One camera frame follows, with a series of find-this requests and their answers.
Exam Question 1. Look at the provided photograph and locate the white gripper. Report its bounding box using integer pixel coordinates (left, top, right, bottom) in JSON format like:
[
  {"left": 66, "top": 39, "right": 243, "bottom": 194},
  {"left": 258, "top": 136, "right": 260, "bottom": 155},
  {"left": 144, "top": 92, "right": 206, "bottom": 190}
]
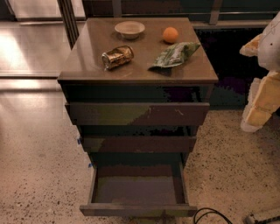
[{"left": 239, "top": 34, "right": 280, "bottom": 132}]

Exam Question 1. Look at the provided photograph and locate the brown bottom drawer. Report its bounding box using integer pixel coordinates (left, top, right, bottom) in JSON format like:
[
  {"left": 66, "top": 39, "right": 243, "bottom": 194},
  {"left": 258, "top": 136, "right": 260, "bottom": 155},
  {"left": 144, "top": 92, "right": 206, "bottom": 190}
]
[{"left": 80, "top": 162, "right": 197, "bottom": 218}]

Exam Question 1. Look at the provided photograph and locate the brown drawer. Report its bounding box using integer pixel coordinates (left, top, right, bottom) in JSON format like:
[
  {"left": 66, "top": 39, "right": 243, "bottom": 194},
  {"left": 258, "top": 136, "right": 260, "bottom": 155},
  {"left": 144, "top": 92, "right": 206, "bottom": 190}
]
[
  {"left": 80, "top": 136, "right": 196, "bottom": 153},
  {"left": 80, "top": 162, "right": 197, "bottom": 218},
  {"left": 66, "top": 102, "right": 209, "bottom": 126}
]

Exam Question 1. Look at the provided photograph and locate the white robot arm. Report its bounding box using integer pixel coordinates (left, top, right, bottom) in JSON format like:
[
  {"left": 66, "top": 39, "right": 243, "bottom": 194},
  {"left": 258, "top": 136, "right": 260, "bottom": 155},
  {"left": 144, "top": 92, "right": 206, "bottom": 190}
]
[{"left": 240, "top": 12, "right": 280, "bottom": 132}]

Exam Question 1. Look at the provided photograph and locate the brown drawer cabinet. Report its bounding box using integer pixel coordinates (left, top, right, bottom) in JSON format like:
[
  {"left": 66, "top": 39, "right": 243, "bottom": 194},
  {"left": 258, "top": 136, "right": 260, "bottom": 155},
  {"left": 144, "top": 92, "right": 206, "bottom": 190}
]
[{"left": 58, "top": 18, "right": 218, "bottom": 162}]

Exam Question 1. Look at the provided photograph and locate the brown middle drawer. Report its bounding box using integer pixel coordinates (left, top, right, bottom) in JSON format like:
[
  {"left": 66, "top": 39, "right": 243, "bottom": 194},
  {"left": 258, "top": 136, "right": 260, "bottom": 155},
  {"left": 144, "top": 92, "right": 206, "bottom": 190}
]
[{"left": 80, "top": 136, "right": 196, "bottom": 153}]

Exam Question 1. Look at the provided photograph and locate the brown top drawer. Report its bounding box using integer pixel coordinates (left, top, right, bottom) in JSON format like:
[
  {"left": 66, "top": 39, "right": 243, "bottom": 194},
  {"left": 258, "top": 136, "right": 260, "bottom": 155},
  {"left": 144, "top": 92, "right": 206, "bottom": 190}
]
[{"left": 66, "top": 102, "right": 209, "bottom": 126}]

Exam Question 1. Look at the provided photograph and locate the green chip bag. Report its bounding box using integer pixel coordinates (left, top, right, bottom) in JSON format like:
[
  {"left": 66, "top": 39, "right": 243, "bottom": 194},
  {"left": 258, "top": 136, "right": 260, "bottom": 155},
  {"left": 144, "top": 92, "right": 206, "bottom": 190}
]
[{"left": 151, "top": 42, "right": 200, "bottom": 68}]

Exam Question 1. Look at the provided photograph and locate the orange fruit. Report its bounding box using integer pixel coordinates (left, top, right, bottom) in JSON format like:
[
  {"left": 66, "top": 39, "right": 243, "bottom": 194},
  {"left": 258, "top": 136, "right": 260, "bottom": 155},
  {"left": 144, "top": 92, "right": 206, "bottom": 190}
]
[{"left": 163, "top": 27, "right": 179, "bottom": 44}]

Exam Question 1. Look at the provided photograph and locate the white ceramic bowl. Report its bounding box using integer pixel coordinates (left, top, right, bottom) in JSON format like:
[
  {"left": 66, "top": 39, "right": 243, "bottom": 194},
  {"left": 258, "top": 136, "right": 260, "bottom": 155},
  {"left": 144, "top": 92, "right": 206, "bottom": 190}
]
[{"left": 115, "top": 21, "right": 145, "bottom": 39}]

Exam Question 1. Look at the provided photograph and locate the crushed gold can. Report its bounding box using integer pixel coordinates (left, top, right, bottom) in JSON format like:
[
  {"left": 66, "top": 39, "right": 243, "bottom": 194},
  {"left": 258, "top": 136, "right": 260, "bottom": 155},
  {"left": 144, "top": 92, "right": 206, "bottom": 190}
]
[{"left": 101, "top": 45, "right": 134, "bottom": 70}]

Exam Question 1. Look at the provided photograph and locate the grey power strip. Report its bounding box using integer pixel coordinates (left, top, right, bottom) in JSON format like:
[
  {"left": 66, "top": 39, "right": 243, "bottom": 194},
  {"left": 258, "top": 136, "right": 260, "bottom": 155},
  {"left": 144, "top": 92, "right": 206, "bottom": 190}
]
[{"left": 243, "top": 207, "right": 280, "bottom": 224}]

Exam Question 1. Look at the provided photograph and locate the black cable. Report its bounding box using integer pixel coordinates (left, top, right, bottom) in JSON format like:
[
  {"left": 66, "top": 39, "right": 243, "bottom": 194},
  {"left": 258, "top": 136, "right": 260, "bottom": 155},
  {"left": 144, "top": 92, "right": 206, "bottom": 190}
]
[{"left": 192, "top": 207, "right": 234, "bottom": 224}]

